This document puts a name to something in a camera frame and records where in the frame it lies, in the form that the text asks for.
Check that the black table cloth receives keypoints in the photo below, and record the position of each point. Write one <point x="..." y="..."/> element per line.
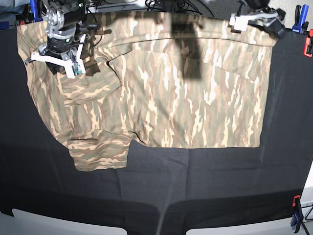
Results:
<point x="162" y="190"/>

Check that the blue clamp bottom right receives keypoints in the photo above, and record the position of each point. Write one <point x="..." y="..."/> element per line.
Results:
<point x="297" y="215"/>

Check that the red clamp right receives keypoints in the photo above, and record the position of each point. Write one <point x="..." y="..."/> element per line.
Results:
<point x="308" y="47"/>

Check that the blue clamp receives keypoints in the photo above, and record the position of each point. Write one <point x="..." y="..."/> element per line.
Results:
<point x="300" y="24"/>
<point x="297" y="215"/>

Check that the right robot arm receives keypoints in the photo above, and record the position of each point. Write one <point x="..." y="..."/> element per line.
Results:
<point x="67" y="32"/>

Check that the blue clamp top right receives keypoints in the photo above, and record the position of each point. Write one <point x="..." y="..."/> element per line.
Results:
<point x="300" y="24"/>

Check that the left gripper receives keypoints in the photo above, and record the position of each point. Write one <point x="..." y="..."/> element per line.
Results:
<point x="270" y="19"/>

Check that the camouflage t-shirt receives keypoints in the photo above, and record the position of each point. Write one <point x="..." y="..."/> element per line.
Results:
<point x="165" y="80"/>

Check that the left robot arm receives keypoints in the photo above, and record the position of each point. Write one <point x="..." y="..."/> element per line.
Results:
<point x="247" y="5"/>

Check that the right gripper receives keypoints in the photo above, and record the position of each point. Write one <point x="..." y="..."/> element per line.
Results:
<point x="62" y="55"/>

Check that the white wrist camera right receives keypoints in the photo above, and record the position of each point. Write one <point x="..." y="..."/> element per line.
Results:
<point x="77" y="69"/>

